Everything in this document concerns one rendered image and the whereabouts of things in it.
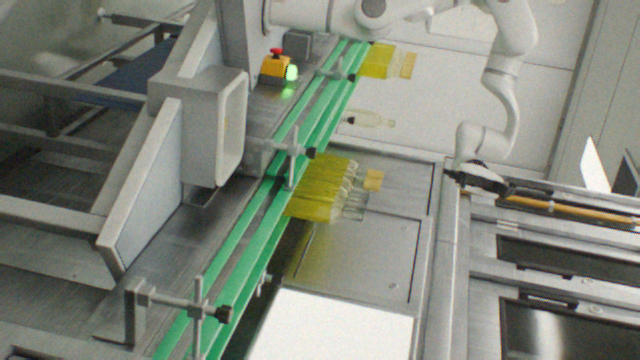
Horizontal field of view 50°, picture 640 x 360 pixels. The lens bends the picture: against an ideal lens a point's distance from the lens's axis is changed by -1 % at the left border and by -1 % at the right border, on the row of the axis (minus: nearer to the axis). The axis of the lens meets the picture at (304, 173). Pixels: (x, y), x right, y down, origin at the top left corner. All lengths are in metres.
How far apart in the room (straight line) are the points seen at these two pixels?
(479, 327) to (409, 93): 6.28
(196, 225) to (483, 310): 0.74
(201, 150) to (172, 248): 0.22
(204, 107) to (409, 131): 6.65
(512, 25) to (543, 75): 6.12
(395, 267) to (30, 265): 0.88
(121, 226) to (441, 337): 0.73
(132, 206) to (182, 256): 0.15
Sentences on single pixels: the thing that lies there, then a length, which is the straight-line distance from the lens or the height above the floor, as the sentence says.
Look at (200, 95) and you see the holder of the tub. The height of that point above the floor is 0.79.
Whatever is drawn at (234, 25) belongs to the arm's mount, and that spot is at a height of 0.79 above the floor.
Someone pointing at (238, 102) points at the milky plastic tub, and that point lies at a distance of 1.59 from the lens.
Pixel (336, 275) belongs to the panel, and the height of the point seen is 1.11.
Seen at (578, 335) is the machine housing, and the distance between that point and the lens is 1.80.
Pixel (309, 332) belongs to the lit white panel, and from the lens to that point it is 1.51.
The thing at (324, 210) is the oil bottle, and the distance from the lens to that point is 1.68.
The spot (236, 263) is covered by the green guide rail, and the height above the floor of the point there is 0.93.
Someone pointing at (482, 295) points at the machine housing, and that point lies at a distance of 1.82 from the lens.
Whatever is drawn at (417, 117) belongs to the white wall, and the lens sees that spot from 7.95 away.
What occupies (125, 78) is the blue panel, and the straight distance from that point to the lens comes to 2.07.
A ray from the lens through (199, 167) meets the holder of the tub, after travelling 1.50.
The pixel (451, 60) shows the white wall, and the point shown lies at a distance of 7.73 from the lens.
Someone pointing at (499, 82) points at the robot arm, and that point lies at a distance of 1.75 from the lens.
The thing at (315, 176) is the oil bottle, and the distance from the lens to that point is 1.80.
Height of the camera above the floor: 1.24
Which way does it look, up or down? 9 degrees down
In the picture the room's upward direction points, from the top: 101 degrees clockwise
